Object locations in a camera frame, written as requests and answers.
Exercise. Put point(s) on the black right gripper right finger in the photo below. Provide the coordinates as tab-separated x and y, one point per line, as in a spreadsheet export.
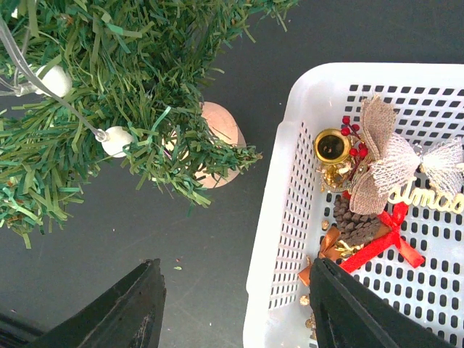
347	314

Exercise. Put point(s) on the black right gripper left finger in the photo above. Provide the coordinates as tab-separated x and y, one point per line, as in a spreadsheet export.
128	314

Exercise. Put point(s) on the white perforated plastic basket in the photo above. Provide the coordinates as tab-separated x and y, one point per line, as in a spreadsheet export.
428	99

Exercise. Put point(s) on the small green christmas tree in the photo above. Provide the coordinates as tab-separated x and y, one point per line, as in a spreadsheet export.
115	79

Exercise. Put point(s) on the gold christmas word ornament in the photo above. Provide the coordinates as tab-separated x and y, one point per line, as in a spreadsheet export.
426	197

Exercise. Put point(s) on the brown pine cone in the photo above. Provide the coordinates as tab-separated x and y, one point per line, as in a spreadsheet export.
355	229

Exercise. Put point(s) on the silver mesh ribbon bow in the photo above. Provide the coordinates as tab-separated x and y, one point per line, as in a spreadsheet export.
442	164

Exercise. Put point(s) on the gold bell ornament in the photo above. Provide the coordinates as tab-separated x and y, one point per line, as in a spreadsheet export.
335	162

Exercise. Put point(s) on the burlap bow with berries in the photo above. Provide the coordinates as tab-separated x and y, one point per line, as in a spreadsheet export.
377	120

